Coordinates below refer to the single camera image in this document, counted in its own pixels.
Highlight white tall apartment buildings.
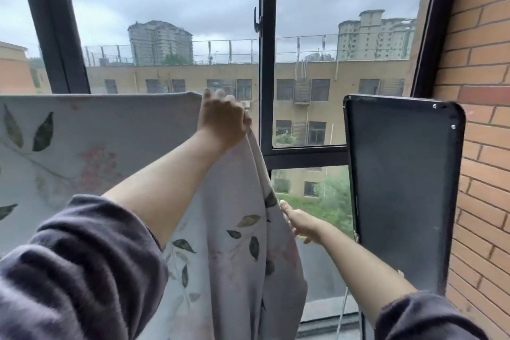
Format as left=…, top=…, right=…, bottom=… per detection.
left=336, top=10, right=417, bottom=62

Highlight rooftop wire fence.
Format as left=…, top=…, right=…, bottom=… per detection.
left=38, top=35, right=339, bottom=66

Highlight black flat panel board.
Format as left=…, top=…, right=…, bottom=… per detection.
left=336, top=93, right=467, bottom=340

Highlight black metal window frame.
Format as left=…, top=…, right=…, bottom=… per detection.
left=15, top=0, right=467, bottom=330

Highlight person's dark right sleeve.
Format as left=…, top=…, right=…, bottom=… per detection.
left=374, top=292, right=490, bottom=340

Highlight brown brick building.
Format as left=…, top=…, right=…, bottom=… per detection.
left=0, top=41, right=37, bottom=95

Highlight person's dark left sleeve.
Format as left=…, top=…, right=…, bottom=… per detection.
left=0, top=194, right=169, bottom=340

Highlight floral light blue bedsheet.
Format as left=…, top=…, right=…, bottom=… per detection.
left=0, top=91, right=308, bottom=340

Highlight person's dark sleeve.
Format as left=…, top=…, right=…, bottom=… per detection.
left=374, top=292, right=490, bottom=340
left=0, top=194, right=169, bottom=340

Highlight person's left forearm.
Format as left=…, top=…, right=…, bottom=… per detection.
left=101, top=128, right=240, bottom=251

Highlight person's left hand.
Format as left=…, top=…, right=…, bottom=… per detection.
left=196, top=88, right=253, bottom=152

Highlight person's right hand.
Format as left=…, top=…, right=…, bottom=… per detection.
left=278, top=199, right=330, bottom=245

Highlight grey tall apartment block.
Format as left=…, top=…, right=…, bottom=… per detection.
left=127, top=20, right=194, bottom=66

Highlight person's right forearm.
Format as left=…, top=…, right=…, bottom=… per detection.
left=317, top=224, right=417, bottom=327

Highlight long beige building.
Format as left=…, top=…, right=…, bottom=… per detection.
left=36, top=59, right=411, bottom=197

